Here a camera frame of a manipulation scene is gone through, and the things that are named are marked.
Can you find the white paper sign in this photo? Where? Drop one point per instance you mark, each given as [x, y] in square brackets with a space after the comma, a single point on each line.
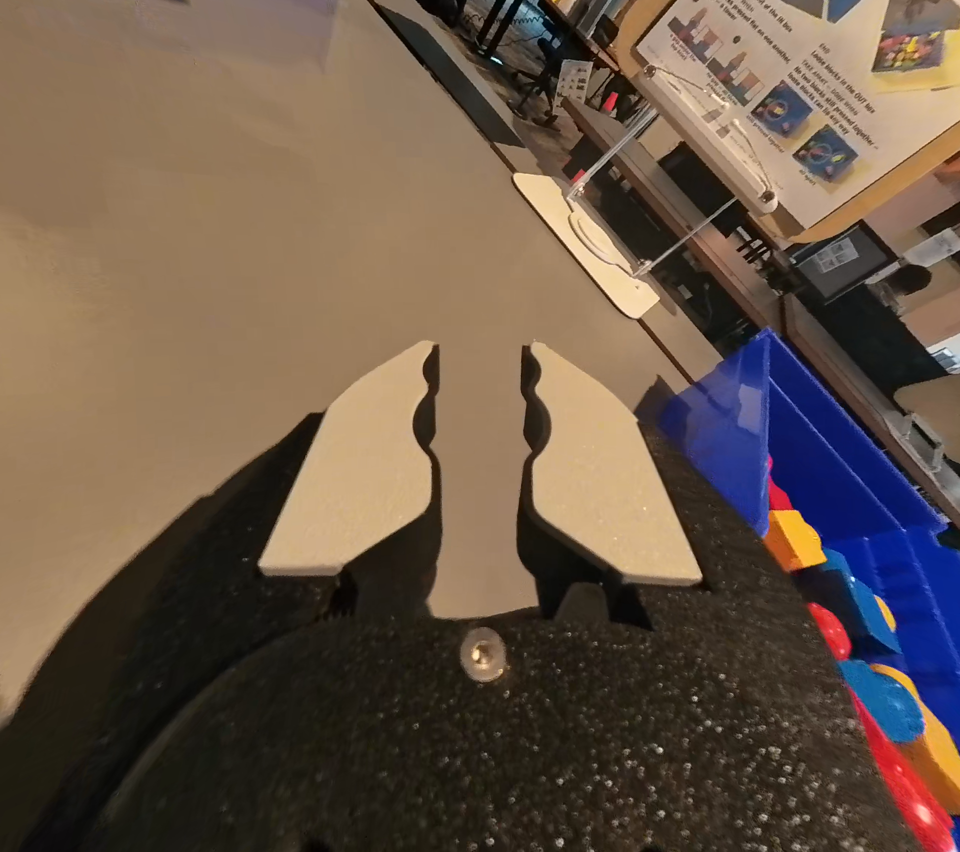
[575, 83]

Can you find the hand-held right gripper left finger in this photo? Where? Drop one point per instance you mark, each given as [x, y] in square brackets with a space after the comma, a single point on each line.
[352, 484]

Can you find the white mat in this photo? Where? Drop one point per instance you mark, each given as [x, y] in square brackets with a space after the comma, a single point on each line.
[551, 206]

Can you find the instruction poster board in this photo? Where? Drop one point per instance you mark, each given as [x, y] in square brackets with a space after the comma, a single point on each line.
[810, 41]

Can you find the blue plastic bin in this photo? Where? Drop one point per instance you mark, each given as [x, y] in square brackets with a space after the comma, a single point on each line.
[810, 447]

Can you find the black mat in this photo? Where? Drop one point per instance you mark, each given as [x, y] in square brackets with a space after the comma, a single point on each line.
[450, 79]

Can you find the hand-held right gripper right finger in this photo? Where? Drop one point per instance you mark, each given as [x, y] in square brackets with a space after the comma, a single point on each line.
[600, 484]

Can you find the orange traffic cone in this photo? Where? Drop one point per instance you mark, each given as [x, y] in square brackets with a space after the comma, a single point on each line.
[611, 105]

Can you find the clear acrylic poster stand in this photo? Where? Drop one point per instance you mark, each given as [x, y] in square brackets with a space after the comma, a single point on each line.
[761, 191]

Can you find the pile of toy blocks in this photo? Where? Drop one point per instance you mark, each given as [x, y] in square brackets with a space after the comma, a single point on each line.
[892, 709]

